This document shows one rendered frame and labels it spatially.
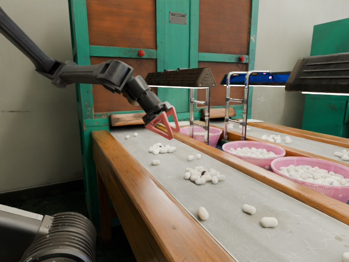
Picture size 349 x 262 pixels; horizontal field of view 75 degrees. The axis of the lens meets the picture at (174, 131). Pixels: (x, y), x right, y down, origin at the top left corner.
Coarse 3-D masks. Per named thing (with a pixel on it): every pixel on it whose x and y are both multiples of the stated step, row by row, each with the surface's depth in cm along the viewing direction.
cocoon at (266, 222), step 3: (261, 219) 52; (264, 219) 51; (267, 219) 51; (270, 219) 51; (273, 219) 51; (261, 222) 52; (264, 222) 51; (267, 222) 51; (270, 222) 51; (273, 222) 51; (276, 222) 51; (264, 225) 51; (267, 225) 51; (270, 225) 51; (273, 225) 51; (276, 225) 51
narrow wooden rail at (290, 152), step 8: (200, 128) 166; (232, 136) 135; (240, 136) 129; (248, 136) 127; (248, 144) 124; (256, 144) 119; (272, 144) 111; (288, 152) 102; (296, 152) 98; (304, 152) 98; (304, 160) 95; (328, 160) 88; (336, 160) 88; (336, 168) 84
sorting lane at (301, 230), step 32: (160, 160) 96; (192, 160) 96; (192, 192) 68; (224, 192) 68; (256, 192) 68; (224, 224) 53; (256, 224) 53; (288, 224) 53; (320, 224) 53; (256, 256) 43; (288, 256) 43; (320, 256) 43
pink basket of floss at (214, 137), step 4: (180, 128) 146; (184, 128) 150; (188, 128) 152; (212, 128) 150; (216, 128) 148; (180, 132) 136; (184, 132) 149; (188, 132) 152; (200, 132) 153; (204, 132) 153; (212, 132) 149; (216, 132) 147; (220, 132) 135; (188, 136) 132; (196, 136) 130; (200, 136) 129; (212, 136) 131; (216, 136) 133; (200, 140) 131; (212, 140) 133; (216, 140) 135; (212, 144) 134; (216, 144) 138
